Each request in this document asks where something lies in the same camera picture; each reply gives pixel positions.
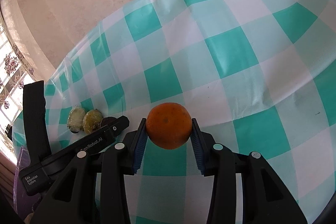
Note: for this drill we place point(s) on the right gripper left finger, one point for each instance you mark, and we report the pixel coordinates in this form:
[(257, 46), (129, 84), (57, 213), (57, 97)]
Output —
[(91, 189)]

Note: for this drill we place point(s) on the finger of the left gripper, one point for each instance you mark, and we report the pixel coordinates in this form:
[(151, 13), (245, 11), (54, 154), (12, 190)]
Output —
[(111, 131)]

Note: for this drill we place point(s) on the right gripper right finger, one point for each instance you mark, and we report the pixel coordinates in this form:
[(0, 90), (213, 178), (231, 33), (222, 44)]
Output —
[(265, 197)]

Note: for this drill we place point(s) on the small orange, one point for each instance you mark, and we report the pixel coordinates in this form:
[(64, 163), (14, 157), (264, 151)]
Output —
[(169, 125)]

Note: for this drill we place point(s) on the dark brown fruit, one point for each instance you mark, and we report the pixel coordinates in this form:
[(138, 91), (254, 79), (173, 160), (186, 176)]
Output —
[(107, 120)]

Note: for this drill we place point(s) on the wrapped yellow-green fruit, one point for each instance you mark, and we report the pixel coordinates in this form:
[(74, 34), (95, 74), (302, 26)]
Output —
[(92, 121)]

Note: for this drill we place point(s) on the wrapped pale cabbage piece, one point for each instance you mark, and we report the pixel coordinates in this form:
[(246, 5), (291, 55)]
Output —
[(75, 119)]

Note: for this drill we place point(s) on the purple cardboard box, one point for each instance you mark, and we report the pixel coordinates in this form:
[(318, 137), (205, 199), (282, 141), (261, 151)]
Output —
[(23, 204)]

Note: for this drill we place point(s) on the floral lace curtain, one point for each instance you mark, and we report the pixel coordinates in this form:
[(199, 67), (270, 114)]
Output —
[(14, 74)]

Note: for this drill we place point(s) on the teal checkered tablecloth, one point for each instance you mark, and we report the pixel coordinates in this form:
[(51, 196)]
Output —
[(259, 75)]

